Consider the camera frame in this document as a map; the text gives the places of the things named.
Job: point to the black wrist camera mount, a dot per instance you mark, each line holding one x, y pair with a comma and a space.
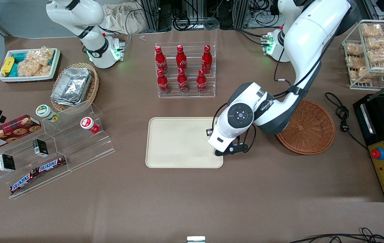
235, 148

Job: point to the white crumpled cloth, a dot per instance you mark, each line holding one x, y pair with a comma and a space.
121, 18

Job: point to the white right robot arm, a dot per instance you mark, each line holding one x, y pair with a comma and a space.
83, 20

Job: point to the round brown wicker basket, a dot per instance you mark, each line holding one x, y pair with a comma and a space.
308, 130

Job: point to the red lid cup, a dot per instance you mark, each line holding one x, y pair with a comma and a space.
88, 124

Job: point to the green lid cup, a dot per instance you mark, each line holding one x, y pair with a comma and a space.
45, 112

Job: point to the clear acrylic bottle rack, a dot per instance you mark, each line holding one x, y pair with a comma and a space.
192, 86

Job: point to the small black box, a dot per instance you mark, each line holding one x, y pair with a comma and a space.
6, 163
40, 147

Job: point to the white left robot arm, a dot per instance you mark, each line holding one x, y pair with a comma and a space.
313, 33

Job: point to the teal snack packet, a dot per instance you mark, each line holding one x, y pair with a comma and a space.
14, 71
19, 56

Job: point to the Snickers bar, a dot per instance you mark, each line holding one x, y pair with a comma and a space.
23, 182
51, 164

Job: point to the small clear plastic piece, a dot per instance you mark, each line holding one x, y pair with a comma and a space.
142, 37

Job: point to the bagged puffed snack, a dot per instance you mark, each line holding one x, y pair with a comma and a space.
41, 54
33, 69

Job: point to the beige rectangular tray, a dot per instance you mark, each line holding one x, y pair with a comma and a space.
178, 141

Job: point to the stacked foil containers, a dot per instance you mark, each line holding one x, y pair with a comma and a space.
72, 86

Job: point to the aluminium frame post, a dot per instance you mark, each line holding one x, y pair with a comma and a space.
151, 15
240, 13

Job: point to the oval wicker basket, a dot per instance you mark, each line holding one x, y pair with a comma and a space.
92, 87

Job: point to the black sealing machine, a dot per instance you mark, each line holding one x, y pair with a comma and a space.
374, 135

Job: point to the clear acrylic stepped stand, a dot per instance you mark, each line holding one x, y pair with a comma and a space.
77, 148

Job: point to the red tartan cookie box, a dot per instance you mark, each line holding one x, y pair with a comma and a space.
6, 133

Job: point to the red cola bottle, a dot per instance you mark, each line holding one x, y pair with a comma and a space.
163, 83
201, 82
160, 60
181, 58
182, 82
207, 60

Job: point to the yellow snack packet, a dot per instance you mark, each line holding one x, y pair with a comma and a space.
8, 65

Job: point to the bagged rice cracker snack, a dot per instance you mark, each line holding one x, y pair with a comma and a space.
379, 43
356, 62
372, 30
382, 55
359, 75
354, 49

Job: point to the white rectangular snack box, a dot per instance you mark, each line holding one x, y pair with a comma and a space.
55, 64

